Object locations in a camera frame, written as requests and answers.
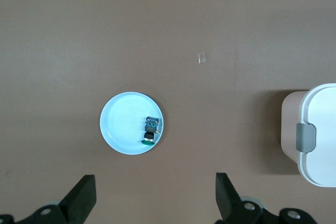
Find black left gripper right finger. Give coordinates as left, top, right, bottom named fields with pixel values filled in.
left=215, top=173, right=319, bottom=224

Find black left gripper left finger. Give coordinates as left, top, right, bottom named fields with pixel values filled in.
left=0, top=174, right=97, bottom=224

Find white lunch box grey clips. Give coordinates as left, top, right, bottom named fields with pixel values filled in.
left=280, top=83, right=336, bottom=188

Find light blue round plate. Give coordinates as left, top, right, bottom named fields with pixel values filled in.
left=99, top=91, right=167, bottom=155

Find green push-button switch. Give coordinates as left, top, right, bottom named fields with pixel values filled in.
left=140, top=115, right=161, bottom=146

